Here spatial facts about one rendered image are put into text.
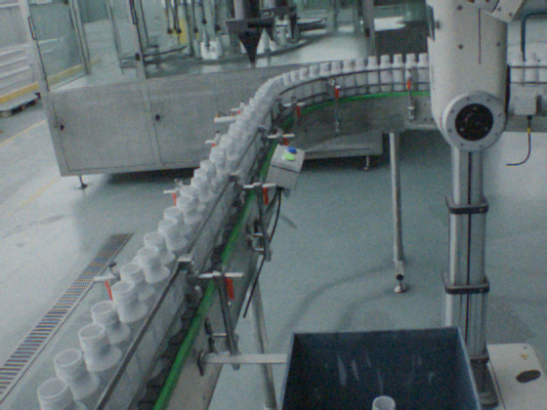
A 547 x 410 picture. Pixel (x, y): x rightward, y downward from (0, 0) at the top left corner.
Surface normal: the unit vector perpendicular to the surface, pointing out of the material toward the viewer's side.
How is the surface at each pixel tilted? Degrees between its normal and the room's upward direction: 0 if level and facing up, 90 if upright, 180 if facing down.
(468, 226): 90
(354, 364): 90
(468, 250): 90
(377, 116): 90
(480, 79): 101
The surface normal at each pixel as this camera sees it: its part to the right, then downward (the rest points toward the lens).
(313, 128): 0.70, 0.18
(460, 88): -0.11, 0.55
